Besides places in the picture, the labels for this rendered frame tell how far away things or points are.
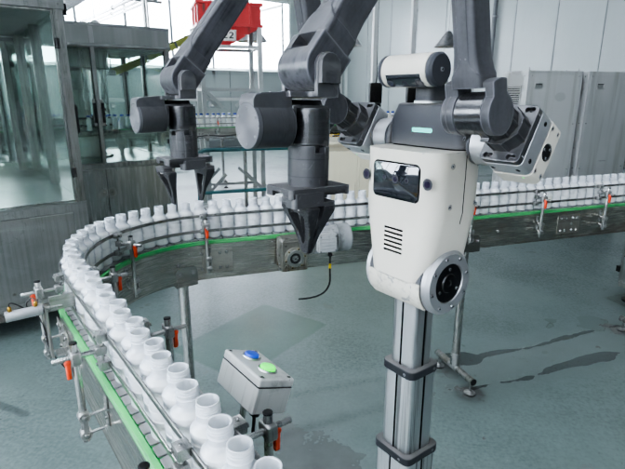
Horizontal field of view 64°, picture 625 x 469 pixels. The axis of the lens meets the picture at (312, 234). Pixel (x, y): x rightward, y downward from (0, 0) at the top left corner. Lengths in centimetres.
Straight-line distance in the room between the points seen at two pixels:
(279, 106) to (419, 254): 61
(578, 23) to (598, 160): 686
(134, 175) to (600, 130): 568
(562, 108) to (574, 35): 709
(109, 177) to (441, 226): 495
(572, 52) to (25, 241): 1233
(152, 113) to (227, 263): 132
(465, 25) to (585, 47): 1276
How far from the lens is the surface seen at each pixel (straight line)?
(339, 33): 69
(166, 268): 219
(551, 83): 668
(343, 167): 479
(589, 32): 1369
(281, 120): 63
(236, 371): 100
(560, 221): 313
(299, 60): 67
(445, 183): 111
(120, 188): 586
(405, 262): 117
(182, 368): 93
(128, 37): 585
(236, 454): 72
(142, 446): 103
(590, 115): 716
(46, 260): 386
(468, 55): 93
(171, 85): 106
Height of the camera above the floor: 162
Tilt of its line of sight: 16 degrees down
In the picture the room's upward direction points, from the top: straight up
